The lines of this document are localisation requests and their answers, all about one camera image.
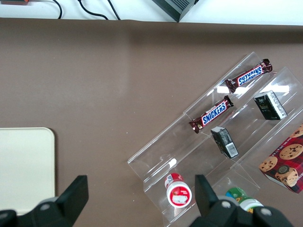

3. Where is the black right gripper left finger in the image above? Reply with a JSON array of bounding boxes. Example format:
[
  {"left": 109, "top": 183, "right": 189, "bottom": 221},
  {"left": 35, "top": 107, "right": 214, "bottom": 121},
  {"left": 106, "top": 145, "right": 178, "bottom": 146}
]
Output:
[{"left": 18, "top": 175, "right": 89, "bottom": 227}]

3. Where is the black cable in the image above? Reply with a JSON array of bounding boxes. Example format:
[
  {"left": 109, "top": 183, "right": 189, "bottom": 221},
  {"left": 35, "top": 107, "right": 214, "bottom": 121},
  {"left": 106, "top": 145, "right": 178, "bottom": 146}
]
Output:
[
  {"left": 77, "top": 0, "right": 109, "bottom": 20},
  {"left": 107, "top": 0, "right": 121, "bottom": 20},
  {"left": 52, "top": 0, "right": 63, "bottom": 19}
]

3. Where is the green lid snack can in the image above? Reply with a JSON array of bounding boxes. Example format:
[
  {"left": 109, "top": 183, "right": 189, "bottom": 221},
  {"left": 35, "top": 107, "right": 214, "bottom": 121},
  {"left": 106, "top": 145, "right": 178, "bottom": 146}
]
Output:
[{"left": 224, "top": 187, "right": 265, "bottom": 213}]

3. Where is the beige plastic tray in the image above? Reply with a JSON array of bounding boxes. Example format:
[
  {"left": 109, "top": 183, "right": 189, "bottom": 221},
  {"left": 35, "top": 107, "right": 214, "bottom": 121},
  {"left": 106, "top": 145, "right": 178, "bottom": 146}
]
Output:
[{"left": 0, "top": 127, "right": 55, "bottom": 216}]

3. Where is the red white yogurt bottle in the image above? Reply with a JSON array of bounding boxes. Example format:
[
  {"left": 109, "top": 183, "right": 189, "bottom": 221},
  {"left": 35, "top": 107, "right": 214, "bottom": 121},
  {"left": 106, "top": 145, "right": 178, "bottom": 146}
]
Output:
[{"left": 164, "top": 172, "right": 192, "bottom": 208}]

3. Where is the Snickers chocolate bar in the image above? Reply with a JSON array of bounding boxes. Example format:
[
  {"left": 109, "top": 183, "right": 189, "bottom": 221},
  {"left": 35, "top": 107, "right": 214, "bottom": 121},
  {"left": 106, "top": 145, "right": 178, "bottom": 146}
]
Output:
[
  {"left": 188, "top": 95, "right": 234, "bottom": 134},
  {"left": 224, "top": 58, "right": 273, "bottom": 93}
]

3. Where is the brown table cover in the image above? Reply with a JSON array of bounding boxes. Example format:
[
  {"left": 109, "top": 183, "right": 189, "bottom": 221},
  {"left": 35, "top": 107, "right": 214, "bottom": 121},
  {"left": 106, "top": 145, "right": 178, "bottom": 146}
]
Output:
[{"left": 0, "top": 17, "right": 303, "bottom": 227}]

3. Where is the dark grey ribbed device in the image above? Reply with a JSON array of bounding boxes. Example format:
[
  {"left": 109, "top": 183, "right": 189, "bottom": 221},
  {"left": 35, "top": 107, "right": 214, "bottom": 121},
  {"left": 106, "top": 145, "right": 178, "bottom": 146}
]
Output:
[{"left": 151, "top": 0, "right": 200, "bottom": 23}]

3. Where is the red chocolate chip cookie box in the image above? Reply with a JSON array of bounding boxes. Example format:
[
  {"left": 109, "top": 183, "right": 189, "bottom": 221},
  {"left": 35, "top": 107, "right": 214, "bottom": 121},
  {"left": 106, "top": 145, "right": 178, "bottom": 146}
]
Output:
[{"left": 258, "top": 124, "right": 303, "bottom": 194}]

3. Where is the orange black object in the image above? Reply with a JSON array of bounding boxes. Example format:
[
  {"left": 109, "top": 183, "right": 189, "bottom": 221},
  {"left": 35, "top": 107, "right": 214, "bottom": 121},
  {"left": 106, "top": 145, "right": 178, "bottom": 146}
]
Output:
[{"left": 0, "top": 0, "right": 30, "bottom": 6}]

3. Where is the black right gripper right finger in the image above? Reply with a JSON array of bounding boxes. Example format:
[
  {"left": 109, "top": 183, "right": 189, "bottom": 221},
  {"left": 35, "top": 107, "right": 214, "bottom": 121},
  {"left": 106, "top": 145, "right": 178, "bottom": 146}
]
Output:
[{"left": 189, "top": 175, "right": 254, "bottom": 227}]

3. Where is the clear acrylic stepped stand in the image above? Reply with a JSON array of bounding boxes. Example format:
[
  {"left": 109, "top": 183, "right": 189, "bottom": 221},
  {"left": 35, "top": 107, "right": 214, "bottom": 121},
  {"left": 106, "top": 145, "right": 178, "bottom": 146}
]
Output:
[{"left": 127, "top": 51, "right": 303, "bottom": 227}]

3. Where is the small black carton box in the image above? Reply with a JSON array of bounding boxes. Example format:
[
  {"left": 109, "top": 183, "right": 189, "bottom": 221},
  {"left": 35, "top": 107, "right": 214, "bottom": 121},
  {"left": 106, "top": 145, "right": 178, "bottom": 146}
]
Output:
[
  {"left": 210, "top": 126, "right": 240, "bottom": 158},
  {"left": 253, "top": 90, "right": 288, "bottom": 121}
]

